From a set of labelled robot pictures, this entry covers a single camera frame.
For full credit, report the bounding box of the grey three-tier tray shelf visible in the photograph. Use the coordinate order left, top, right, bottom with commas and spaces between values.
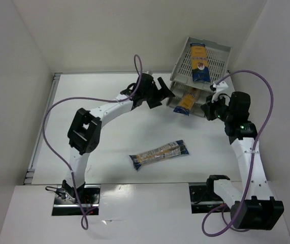
167, 37, 232, 117

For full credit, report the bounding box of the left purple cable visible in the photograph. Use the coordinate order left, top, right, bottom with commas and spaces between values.
43, 54, 144, 229

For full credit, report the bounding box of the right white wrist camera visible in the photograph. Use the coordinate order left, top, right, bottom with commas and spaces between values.
210, 81, 228, 103

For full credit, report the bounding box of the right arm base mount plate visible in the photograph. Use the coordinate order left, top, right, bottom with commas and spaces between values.
189, 183, 224, 214

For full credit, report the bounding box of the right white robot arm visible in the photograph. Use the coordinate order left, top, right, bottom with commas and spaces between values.
201, 91, 284, 231

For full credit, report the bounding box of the aluminium table edge rail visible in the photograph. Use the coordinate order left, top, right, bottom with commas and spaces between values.
23, 73, 62, 185

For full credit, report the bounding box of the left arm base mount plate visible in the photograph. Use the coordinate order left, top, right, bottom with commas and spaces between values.
45, 185, 101, 216

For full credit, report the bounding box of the spaghetti bag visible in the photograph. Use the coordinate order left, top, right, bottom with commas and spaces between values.
190, 43, 211, 83
173, 87, 201, 116
129, 140, 189, 171

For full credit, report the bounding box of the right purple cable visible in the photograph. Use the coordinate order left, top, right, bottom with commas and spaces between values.
201, 70, 274, 236

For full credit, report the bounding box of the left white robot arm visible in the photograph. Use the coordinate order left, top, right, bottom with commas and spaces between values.
62, 73, 175, 203

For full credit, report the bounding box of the purple cable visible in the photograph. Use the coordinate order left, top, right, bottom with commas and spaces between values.
201, 70, 274, 236
43, 54, 144, 229

